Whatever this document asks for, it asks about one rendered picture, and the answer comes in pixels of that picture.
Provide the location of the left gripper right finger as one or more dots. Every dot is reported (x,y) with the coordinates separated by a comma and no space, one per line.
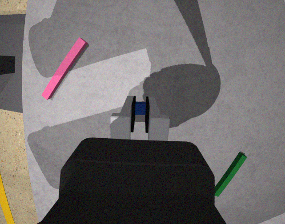
(156,125)

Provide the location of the green rod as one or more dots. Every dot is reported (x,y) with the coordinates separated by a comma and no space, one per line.
(230,173)

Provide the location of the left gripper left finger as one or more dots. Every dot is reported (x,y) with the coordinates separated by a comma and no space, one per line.
(122,124)

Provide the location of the small blue block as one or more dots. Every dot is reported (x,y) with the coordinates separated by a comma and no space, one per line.
(140,108)

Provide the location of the pink rod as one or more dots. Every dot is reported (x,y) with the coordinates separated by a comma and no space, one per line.
(64,68)

